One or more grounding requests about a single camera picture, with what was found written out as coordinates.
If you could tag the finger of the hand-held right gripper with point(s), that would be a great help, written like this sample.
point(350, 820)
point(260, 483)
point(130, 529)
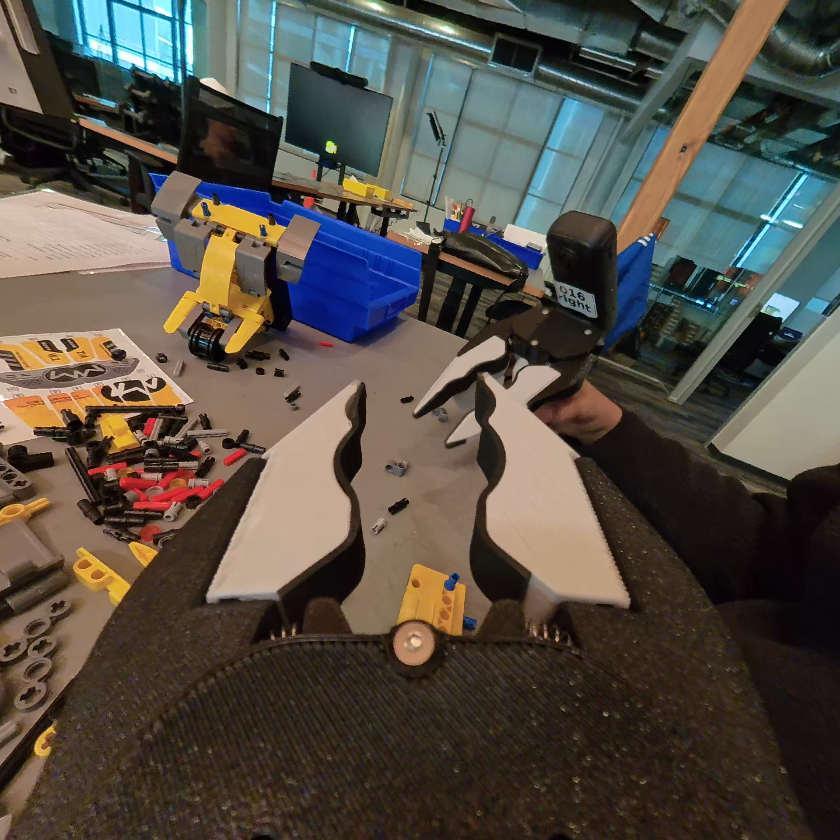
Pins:
point(535, 384)
point(466, 367)

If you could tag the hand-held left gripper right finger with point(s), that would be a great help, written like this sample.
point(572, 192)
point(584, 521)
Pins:
point(558, 518)

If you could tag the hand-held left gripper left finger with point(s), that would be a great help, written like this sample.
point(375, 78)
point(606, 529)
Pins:
point(289, 518)

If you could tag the person's right forearm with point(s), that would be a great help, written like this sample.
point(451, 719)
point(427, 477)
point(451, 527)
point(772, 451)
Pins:
point(689, 499)

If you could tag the person's right hand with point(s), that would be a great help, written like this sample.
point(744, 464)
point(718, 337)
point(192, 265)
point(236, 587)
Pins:
point(584, 417)

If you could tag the row of distant blue bins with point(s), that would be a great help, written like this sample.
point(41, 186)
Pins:
point(533, 257)

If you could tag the blue panel with white print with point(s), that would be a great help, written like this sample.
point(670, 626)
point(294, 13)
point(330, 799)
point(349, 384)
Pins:
point(633, 289)

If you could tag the white box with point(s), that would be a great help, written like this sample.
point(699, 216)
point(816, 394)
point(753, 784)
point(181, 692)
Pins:
point(525, 236)

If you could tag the wooden office desk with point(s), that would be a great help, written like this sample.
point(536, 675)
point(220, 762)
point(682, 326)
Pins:
point(394, 205)
point(456, 260)

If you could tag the black bag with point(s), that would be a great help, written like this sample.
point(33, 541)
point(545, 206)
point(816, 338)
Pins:
point(485, 253)

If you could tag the blue plastic bin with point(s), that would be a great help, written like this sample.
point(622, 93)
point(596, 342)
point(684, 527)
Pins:
point(354, 282)

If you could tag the red cylinder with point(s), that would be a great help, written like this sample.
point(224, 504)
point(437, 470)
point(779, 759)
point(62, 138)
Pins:
point(466, 218)

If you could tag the small yellow wedge piece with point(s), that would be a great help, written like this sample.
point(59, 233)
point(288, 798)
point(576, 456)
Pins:
point(141, 553)

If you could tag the yellow panel with blue pins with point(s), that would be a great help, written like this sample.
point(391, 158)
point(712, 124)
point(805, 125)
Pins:
point(426, 598)

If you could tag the heap of red black pegs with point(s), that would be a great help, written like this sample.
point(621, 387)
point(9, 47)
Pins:
point(131, 485)

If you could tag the scattered small black pieces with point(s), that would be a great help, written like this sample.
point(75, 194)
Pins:
point(216, 367)

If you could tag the yellow angled brick piece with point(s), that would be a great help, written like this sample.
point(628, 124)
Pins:
point(98, 576)

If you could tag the yellow box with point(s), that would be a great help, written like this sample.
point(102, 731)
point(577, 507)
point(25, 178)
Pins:
point(367, 190)

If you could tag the black light stand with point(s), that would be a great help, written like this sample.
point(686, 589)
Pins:
point(435, 128)

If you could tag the yellow grey toy brick model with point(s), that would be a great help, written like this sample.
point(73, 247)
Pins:
point(220, 275)

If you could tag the yellow and grey sticker sheet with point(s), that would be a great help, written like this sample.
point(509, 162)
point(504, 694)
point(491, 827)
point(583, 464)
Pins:
point(79, 374)

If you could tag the wooden beam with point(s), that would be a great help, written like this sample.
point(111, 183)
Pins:
point(702, 111)

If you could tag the black computer monitor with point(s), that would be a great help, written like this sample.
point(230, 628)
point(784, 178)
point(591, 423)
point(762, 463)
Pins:
point(338, 121)

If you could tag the black webcam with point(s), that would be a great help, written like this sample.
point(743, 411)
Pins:
point(338, 73)

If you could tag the person's dark clothing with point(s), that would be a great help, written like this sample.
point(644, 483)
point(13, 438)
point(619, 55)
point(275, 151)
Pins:
point(807, 722)

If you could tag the white printed paper sheet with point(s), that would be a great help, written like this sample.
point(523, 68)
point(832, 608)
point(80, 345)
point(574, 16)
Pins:
point(65, 229)

